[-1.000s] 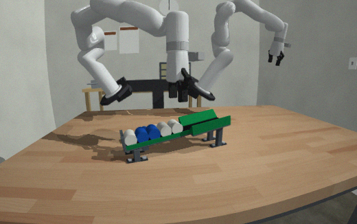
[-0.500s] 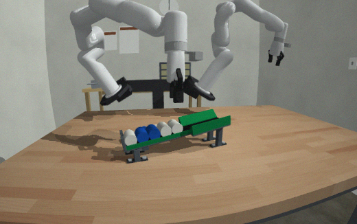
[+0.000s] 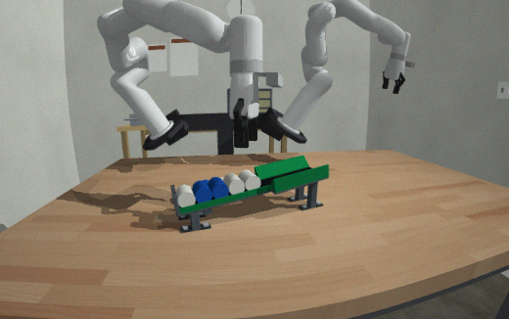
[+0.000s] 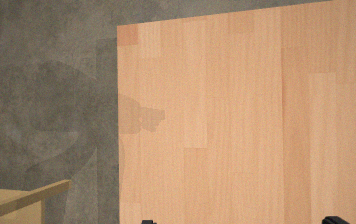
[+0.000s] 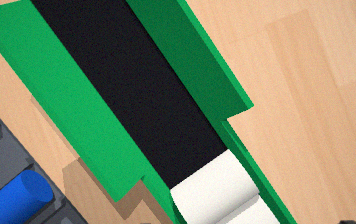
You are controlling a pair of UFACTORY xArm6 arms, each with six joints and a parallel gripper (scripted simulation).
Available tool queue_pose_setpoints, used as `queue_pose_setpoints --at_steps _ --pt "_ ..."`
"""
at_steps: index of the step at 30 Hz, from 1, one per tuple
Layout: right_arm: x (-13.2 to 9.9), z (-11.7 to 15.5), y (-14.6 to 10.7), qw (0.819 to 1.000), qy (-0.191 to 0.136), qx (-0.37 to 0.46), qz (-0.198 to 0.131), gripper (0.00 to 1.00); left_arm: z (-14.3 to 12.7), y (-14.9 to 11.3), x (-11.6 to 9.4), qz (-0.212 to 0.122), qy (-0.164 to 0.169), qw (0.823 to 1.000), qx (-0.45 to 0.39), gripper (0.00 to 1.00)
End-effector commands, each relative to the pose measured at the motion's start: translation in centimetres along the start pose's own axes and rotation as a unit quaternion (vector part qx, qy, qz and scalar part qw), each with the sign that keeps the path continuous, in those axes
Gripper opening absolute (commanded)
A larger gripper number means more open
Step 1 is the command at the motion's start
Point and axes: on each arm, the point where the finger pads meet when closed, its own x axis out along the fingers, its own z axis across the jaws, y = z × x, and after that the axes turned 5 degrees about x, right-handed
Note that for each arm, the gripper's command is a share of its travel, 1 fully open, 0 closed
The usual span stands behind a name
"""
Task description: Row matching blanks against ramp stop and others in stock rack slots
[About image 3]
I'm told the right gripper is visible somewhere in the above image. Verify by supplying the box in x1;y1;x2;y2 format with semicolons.
229;72;262;148

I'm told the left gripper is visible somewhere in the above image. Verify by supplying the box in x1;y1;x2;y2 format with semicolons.
382;58;405;94

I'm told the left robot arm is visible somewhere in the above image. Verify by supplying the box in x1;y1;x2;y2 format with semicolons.
277;0;415;134

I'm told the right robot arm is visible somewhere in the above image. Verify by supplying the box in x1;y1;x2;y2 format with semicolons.
97;0;283;140

